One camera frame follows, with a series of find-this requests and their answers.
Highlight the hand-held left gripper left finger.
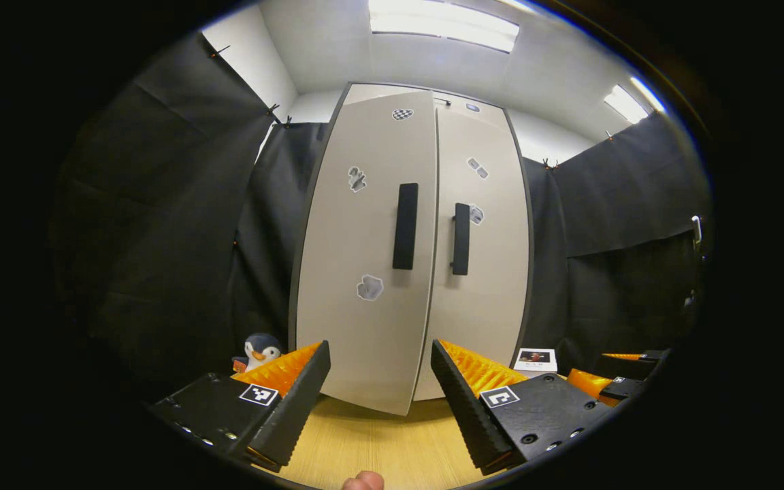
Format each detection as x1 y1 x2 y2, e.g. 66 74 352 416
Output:
150 340 331 474

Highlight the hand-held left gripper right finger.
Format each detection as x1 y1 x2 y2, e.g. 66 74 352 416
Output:
431 339 614 476

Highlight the grey cabinet door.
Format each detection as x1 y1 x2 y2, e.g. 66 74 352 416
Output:
414 109 534 402
295 91 439 416

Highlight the grey shoe cabinet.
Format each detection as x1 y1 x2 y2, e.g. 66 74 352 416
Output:
288 82 536 416

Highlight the penguin plush toy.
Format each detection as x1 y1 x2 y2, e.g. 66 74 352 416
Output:
232 332 282 374

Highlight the white books stack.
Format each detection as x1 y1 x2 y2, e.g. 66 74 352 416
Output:
513 348 559 379

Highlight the black backdrop cloth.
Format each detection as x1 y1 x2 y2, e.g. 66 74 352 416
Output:
52 31 330 402
521 112 713 378

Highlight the ceiling light panel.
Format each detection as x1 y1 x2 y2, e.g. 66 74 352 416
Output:
603 76 666 125
368 0 521 53

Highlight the black right door handle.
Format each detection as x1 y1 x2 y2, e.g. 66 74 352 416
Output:
451 202 472 276

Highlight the black door handle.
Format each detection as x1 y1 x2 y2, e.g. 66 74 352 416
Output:
451 202 472 276
392 182 419 271

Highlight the black left door handle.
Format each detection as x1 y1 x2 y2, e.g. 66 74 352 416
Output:
392 182 419 271

